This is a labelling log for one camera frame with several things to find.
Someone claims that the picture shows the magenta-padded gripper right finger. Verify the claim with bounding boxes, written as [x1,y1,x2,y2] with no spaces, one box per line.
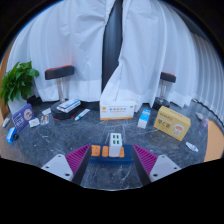
[132,143,183,186]

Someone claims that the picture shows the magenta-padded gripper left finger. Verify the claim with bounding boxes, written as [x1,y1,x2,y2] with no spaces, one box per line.
[41,143,92,186]

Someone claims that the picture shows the white and blue squeeze tube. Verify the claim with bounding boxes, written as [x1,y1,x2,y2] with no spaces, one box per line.
[185,141,200,153]

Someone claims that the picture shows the blue power strip orange sockets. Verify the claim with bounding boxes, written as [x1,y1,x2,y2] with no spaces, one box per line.
[89,143,134,164]

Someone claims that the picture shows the yellow tea box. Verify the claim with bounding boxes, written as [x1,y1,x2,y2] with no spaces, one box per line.
[153,105,192,142]

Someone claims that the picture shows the orange blister pack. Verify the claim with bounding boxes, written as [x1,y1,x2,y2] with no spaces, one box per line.
[39,114,50,126]

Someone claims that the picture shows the blue and white small carton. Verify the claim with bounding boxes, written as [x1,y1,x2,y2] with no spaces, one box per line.
[137,108,152,130]

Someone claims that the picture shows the small white sachet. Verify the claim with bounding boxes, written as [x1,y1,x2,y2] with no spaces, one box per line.
[28,117,41,129]

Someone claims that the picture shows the white tube with teal cap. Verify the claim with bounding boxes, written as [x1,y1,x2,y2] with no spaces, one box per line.
[74,108,91,122]

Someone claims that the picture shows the small white flat card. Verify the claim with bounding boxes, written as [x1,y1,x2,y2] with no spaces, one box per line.
[41,107,53,116]

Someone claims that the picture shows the orange wooden board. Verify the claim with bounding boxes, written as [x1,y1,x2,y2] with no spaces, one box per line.
[203,128,224,163]

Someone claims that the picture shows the small blue box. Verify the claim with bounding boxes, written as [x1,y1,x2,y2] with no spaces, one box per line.
[5,126,19,146]

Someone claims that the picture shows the flat white and blue box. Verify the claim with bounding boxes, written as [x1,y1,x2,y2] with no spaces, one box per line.
[56,98,82,114]

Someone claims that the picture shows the small purple bottle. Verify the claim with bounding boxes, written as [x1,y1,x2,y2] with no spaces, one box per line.
[200,116,209,128]

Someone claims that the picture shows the purple cardboard box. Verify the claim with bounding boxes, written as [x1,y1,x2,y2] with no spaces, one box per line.
[11,103,35,133]

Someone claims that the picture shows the white flat packet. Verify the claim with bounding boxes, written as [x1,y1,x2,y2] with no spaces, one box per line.
[1,116,12,129]

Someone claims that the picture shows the white box with orange stripe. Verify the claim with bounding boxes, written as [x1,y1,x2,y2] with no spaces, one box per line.
[99,100,138,121]

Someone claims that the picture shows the black dumbbell with orange rim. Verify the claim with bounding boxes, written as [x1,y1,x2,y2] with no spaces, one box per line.
[152,71,177,111]
[44,64,81,121]

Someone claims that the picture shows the green potted plant white pot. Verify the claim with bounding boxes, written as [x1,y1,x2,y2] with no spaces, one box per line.
[0,60,40,114]

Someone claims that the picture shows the white curtain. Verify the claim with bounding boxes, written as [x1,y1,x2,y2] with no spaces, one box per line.
[99,0,224,118]
[6,0,116,103]

